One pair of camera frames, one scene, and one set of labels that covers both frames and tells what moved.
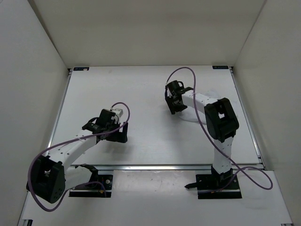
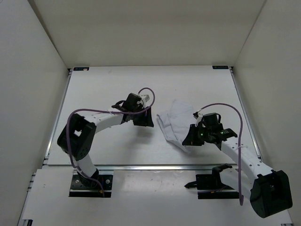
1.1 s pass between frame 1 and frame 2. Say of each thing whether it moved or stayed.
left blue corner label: stayed
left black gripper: moved
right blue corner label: stayed
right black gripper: moved
